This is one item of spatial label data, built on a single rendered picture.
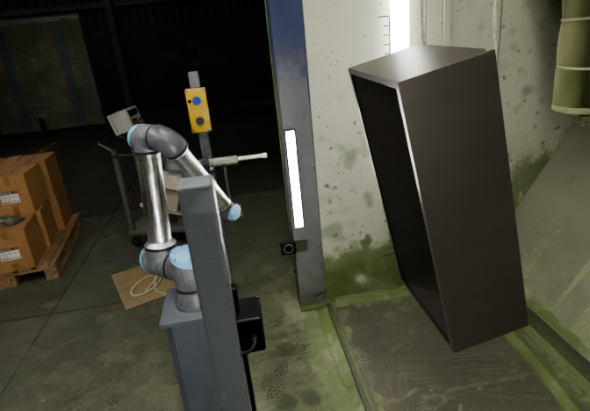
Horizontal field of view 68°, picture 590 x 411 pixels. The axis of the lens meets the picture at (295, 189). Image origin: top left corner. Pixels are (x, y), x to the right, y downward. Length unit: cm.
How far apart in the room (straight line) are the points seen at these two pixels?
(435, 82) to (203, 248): 111
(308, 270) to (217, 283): 229
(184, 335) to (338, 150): 135
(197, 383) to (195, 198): 179
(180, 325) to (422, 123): 136
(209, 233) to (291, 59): 198
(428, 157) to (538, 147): 172
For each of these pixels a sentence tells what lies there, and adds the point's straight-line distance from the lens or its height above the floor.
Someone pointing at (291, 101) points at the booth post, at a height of 144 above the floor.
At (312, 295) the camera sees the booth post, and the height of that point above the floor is 12.
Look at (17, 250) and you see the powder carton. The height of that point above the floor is 32.
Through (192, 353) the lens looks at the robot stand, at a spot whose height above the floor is 45.
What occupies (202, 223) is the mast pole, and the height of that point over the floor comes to 158.
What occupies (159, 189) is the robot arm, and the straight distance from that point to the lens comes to 212.
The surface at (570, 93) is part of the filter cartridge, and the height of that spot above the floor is 136.
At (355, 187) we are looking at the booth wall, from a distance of 280.
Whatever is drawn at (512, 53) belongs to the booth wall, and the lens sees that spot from 304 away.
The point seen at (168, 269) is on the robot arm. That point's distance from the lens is 215.
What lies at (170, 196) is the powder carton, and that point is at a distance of 419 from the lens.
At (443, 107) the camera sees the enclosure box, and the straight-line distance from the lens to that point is 162.
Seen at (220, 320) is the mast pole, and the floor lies 141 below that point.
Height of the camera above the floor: 184
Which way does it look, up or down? 20 degrees down
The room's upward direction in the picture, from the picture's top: 6 degrees counter-clockwise
